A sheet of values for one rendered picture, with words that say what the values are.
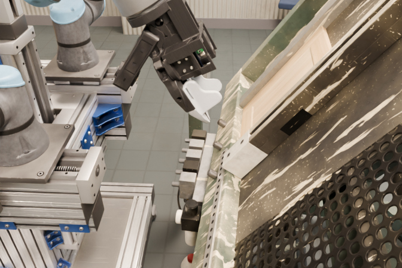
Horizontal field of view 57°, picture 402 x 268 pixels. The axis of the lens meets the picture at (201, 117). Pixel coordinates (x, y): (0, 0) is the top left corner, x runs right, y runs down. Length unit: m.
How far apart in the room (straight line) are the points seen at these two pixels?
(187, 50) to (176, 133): 2.23
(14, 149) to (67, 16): 0.52
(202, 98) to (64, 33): 0.87
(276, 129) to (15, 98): 0.65
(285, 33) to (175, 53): 1.04
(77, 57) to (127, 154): 1.31
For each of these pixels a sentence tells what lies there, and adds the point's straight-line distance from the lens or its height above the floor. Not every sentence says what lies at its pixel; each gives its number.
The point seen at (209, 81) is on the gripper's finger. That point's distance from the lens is 0.60.
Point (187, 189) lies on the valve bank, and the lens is 1.31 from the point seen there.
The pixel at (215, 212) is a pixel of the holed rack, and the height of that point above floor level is 0.89.
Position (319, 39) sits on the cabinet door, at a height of 1.21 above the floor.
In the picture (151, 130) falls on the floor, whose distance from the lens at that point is 2.78.
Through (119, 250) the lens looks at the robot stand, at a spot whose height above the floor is 0.21.
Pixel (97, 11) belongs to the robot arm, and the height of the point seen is 1.20.
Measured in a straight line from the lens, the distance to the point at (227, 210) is 1.02.
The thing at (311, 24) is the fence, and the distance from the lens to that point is 1.28.
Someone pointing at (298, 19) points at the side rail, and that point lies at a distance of 1.51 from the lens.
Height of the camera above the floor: 1.67
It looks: 35 degrees down
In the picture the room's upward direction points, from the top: straight up
